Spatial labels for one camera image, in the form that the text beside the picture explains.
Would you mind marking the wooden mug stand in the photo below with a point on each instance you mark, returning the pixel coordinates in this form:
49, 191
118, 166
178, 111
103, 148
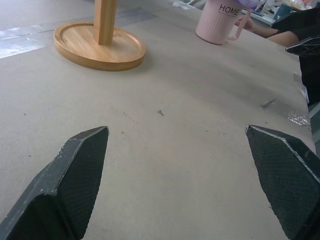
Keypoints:
100, 50

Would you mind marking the pink HOME mug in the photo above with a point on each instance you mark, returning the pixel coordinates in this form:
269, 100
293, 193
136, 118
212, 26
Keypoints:
215, 25

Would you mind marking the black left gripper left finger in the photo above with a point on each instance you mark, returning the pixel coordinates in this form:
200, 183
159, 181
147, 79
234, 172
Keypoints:
62, 190

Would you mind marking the teal box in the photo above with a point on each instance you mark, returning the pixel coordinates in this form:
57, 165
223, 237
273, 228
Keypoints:
282, 12

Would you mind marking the person's bare hand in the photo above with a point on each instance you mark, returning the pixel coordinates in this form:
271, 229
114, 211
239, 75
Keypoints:
246, 23

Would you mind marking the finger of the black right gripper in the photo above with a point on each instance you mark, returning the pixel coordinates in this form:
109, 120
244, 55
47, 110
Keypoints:
302, 21
311, 70

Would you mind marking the crumpled clear tape piece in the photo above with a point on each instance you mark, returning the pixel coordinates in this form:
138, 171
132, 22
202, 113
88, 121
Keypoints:
298, 118

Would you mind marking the small dark screw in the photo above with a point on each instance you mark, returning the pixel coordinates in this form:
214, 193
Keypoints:
161, 113

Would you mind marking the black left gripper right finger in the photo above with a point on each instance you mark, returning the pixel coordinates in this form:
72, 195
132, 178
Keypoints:
287, 180

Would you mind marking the clear tape patch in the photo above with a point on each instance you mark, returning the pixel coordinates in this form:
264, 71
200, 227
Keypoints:
20, 42

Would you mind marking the purple patterned object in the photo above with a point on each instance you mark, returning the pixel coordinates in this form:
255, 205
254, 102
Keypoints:
248, 3

